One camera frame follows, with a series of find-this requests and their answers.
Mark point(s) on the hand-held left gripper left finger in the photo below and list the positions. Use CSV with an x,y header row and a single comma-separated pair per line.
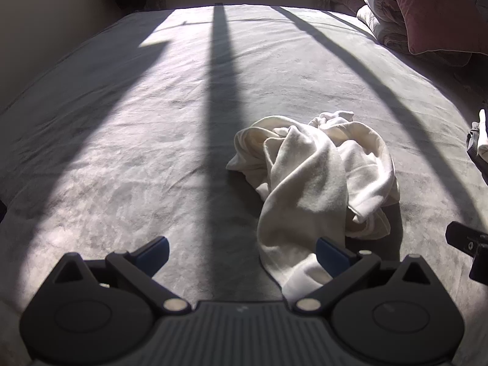
x,y
155,252

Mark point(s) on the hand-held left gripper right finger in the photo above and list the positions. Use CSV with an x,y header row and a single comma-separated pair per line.
x,y
331,258

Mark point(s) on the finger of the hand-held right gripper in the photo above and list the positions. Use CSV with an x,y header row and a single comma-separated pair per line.
x,y
463,238
481,268

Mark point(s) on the white pants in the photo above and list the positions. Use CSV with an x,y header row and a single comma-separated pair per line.
x,y
305,175

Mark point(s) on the grey folded garment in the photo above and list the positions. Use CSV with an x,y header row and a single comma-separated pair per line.
x,y
474,143

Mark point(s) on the white folded garment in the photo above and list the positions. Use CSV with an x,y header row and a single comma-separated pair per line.
x,y
482,129

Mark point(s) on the folded pale quilt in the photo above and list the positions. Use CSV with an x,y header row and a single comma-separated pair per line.
x,y
381,23

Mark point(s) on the maroon pillow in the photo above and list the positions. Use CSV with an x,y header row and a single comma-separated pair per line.
x,y
438,7

